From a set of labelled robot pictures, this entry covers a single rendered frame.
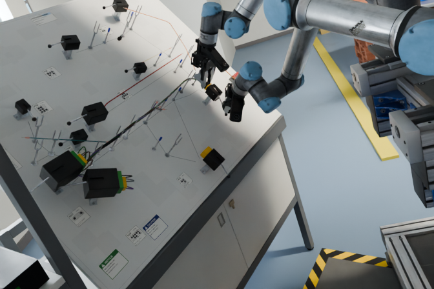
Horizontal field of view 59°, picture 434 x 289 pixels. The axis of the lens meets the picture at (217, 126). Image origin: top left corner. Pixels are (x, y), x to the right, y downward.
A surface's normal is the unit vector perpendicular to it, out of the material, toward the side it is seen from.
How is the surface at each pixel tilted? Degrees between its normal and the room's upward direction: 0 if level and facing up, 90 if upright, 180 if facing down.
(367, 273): 0
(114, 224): 54
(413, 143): 90
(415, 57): 92
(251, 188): 90
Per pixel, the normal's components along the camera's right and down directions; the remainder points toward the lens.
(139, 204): 0.45, -0.55
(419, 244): -0.32, -0.88
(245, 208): 0.79, -0.04
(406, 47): -0.68, 0.51
